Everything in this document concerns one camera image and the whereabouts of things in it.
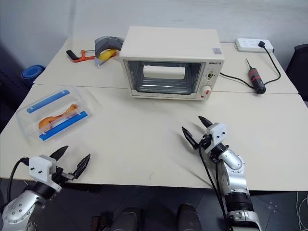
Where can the blue rolled mat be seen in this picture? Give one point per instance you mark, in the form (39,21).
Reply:
(32,72)

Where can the black power plug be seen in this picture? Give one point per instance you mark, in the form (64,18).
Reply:
(262,44)

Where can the clear plastic container blue clips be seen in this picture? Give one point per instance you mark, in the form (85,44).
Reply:
(26,120)

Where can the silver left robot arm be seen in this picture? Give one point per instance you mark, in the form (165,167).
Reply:
(16,209)

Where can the yellow toy banana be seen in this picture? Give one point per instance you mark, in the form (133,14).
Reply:
(107,55)

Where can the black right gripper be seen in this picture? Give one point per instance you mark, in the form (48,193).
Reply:
(206,142)

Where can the glass oven door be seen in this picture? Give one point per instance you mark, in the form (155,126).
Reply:
(134,72)

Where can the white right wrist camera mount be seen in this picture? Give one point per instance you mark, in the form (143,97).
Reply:
(216,131)

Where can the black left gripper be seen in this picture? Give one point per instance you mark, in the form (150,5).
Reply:
(59,176)

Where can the white toaster oven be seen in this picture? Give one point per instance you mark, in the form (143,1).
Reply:
(168,43)

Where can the blue box clip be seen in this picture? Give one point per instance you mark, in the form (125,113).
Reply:
(65,125)
(48,101)

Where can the black chair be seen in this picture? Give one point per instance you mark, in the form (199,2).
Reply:
(299,69)

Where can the dark rounded shape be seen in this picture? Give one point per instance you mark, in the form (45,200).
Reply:
(188,217)

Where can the white timer knob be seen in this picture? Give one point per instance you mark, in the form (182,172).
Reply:
(207,92)

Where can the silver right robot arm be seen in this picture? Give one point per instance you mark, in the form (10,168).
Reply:
(234,166)

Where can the orange toy chicken leg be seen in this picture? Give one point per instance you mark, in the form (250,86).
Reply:
(44,122)

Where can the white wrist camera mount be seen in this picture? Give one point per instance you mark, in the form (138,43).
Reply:
(39,167)
(216,131)

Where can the black red screwdriver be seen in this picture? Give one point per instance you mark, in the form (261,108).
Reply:
(255,78)

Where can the white power strip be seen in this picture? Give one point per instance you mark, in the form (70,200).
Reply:
(249,45)

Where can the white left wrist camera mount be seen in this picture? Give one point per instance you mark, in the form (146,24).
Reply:
(39,167)

